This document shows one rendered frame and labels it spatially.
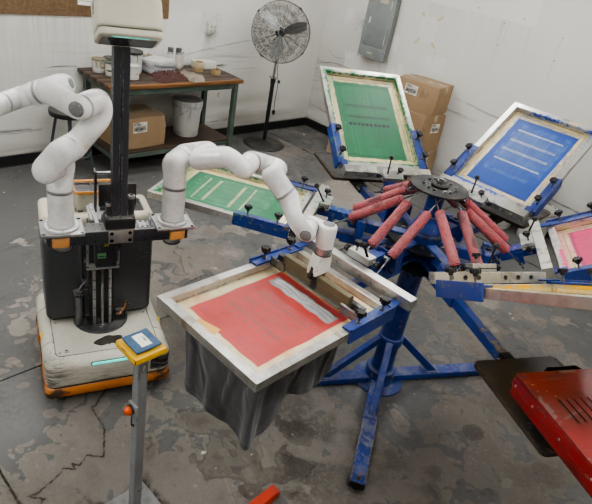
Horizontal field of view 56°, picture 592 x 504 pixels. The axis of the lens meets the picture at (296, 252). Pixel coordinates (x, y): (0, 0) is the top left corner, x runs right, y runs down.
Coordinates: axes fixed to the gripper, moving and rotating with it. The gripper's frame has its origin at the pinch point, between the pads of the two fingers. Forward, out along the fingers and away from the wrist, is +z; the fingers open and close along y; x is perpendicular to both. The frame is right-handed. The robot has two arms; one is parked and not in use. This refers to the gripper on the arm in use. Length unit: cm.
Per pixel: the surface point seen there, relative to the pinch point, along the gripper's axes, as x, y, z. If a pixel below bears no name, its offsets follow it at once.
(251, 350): 12.5, 46.8, 6.0
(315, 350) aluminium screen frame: 28.5, 30.2, 2.6
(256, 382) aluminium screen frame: 28, 59, 3
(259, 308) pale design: -5.0, 27.1, 6.0
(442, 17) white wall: -215, -413, -74
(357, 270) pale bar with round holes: 4.7, -22.2, -1.7
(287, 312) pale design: 3.2, 19.0, 6.0
